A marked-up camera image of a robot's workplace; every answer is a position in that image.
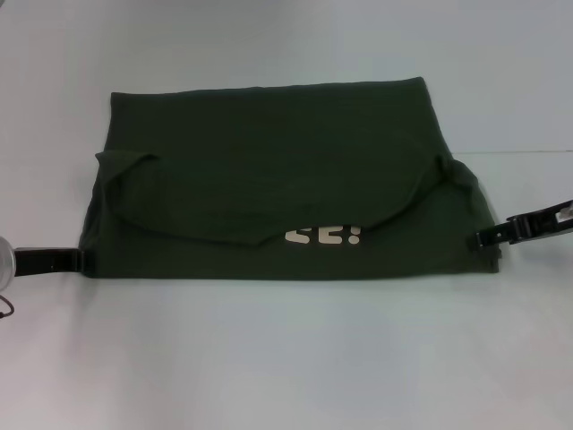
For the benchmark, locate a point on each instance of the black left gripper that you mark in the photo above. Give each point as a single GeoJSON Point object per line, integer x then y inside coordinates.
{"type": "Point", "coordinates": [49, 262]}

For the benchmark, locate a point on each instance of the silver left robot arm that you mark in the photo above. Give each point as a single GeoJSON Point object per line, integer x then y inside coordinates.
{"type": "Point", "coordinates": [6, 264]}

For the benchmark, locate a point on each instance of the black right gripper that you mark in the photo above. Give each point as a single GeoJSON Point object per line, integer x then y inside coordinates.
{"type": "Point", "coordinates": [541, 226]}

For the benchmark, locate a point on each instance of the dark green shirt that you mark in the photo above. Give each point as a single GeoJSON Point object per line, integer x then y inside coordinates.
{"type": "Point", "coordinates": [268, 179]}

